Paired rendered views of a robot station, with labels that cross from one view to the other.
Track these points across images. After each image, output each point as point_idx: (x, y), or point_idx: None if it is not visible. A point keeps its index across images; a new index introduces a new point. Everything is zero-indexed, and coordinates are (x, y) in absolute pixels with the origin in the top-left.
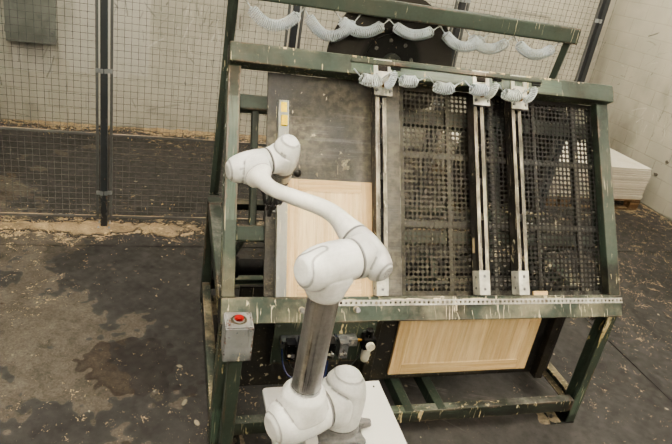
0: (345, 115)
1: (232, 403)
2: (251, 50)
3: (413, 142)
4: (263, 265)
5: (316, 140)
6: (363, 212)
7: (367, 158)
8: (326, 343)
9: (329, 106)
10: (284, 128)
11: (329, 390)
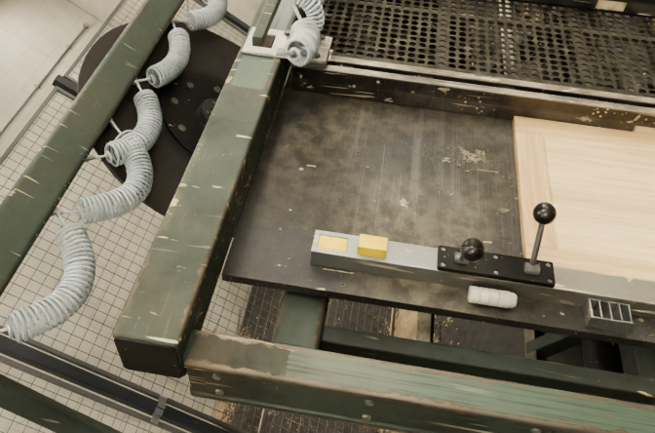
0: (355, 138)
1: None
2: (160, 281)
3: (417, 50)
4: None
5: (416, 199)
6: (585, 137)
7: (455, 118)
8: None
9: (331, 163)
10: (393, 251)
11: None
